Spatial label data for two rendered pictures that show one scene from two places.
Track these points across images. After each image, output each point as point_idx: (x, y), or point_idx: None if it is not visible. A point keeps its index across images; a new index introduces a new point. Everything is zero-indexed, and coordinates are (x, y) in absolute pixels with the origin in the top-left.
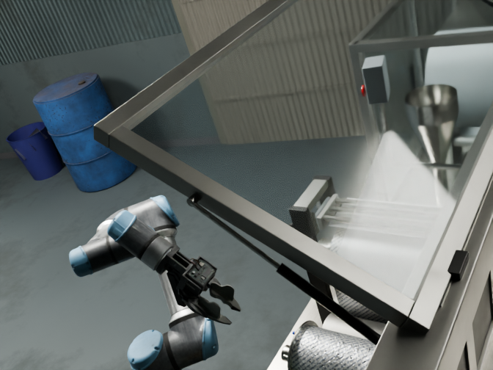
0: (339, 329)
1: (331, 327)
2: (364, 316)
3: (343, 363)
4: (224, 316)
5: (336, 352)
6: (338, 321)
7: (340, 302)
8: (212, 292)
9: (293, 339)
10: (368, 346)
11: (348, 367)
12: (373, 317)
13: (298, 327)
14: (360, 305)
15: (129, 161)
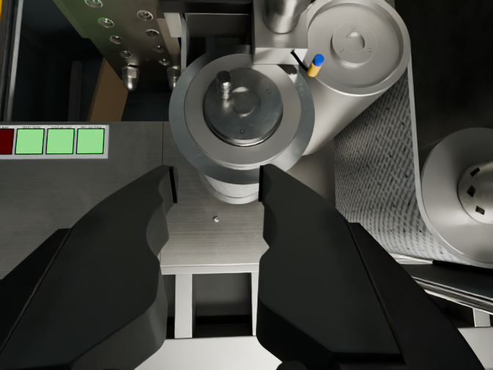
0: (326, 110)
1: (335, 103)
2: (378, 100)
3: (216, 182)
4: (172, 205)
5: (227, 185)
6: (350, 109)
7: (406, 106)
8: (260, 336)
9: (221, 181)
10: (251, 190)
11: (213, 181)
12: (370, 109)
13: (253, 183)
14: (381, 128)
15: None
